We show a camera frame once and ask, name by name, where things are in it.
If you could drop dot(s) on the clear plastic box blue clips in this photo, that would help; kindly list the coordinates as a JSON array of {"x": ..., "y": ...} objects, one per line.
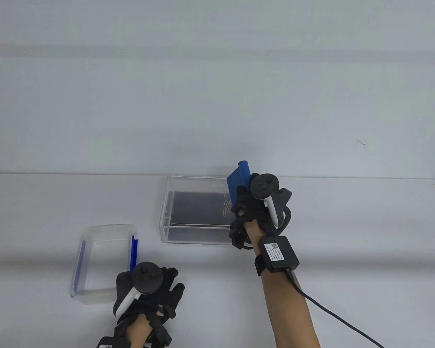
[{"x": 101, "y": 261}]

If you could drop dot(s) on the person's right forearm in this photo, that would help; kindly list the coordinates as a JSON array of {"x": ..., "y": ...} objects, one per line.
[{"x": 290, "y": 319}]

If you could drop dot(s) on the black and white right controller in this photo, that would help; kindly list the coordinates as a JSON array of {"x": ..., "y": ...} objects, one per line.
[{"x": 264, "y": 185}]

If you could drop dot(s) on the blue plastic scraper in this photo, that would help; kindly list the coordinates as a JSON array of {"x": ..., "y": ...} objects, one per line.
[{"x": 237, "y": 177}]

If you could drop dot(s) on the person's left hand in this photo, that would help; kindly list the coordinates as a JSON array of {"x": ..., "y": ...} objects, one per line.
[{"x": 168, "y": 290}]

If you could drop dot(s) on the person's right hand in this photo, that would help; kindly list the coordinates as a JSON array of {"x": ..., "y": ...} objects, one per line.
[{"x": 247, "y": 208}]

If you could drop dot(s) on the pile of silver paper clips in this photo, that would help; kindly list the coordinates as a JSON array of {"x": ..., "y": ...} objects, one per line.
[{"x": 227, "y": 206}]

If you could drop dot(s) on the black wrist sensor box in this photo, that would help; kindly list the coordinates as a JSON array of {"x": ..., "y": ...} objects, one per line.
[
  {"x": 108, "y": 343},
  {"x": 280, "y": 253}
]

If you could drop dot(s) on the black and white left controller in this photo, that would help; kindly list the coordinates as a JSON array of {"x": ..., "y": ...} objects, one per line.
[{"x": 146, "y": 277}]

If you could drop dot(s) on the black left wrist sensor box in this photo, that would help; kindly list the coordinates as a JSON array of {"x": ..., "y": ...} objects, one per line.
[{"x": 108, "y": 343}]

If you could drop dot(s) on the black and white controller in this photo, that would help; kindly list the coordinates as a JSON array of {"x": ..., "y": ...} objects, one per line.
[
  {"x": 146, "y": 277},
  {"x": 264, "y": 185}
]

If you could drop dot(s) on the clear drawer organizer black bottom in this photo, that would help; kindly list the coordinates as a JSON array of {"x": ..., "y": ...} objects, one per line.
[{"x": 192, "y": 210}]

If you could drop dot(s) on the black right wrist sensor box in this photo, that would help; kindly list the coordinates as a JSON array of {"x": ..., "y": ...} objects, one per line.
[{"x": 280, "y": 253}]

